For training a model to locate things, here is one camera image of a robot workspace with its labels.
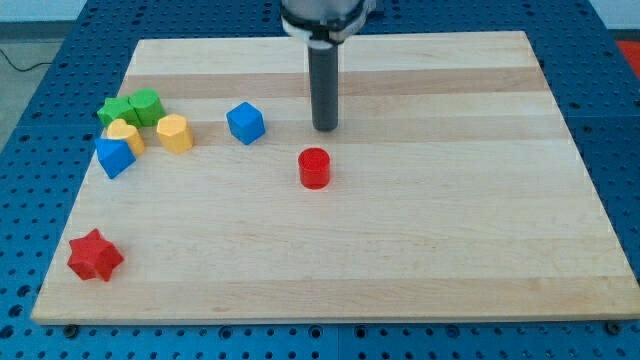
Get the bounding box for red star block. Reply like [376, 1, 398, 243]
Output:
[67, 228, 124, 282]

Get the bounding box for blue triangular prism block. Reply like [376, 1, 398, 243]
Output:
[95, 138, 136, 179]

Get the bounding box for red cylinder block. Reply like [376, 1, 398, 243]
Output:
[298, 147, 331, 190]

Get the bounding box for green star block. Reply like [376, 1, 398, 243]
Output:
[97, 96, 142, 128]

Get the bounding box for yellow heart block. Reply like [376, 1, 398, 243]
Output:
[107, 118, 146, 156]

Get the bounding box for green cylinder block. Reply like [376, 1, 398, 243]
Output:
[129, 88, 166, 127]

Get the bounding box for light wooden board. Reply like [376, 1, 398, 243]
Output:
[32, 31, 639, 325]

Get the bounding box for black cable on floor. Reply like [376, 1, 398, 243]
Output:
[0, 48, 54, 73]

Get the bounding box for silver white robot wrist flange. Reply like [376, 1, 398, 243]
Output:
[280, 0, 376, 43]

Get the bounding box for yellow hexagon block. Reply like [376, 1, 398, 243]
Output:
[156, 114, 195, 154]

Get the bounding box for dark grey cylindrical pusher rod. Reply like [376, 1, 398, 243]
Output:
[308, 46, 339, 132]

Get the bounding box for blue cube block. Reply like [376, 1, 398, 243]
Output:
[226, 102, 266, 145]

